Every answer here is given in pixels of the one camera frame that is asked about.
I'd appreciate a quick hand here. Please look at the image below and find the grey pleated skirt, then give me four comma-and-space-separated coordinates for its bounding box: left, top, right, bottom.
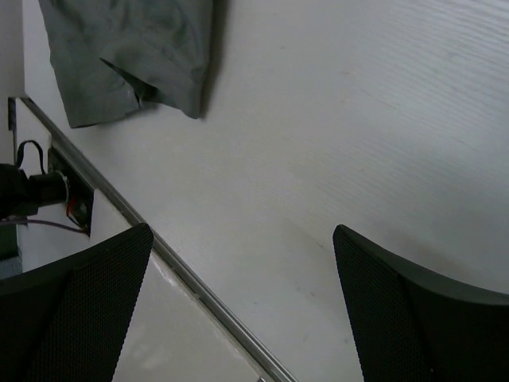
39, 1, 214, 128

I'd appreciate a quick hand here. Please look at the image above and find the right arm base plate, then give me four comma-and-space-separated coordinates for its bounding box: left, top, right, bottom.
48, 147, 95, 236

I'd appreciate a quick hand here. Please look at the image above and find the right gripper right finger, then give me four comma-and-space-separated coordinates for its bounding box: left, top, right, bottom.
332, 224, 508, 381

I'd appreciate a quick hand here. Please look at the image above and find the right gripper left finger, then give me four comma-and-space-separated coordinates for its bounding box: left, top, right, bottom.
1, 224, 153, 381

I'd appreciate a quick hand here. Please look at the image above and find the aluminium front rail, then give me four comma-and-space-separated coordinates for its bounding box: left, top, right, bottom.
19, 97, 296, 382

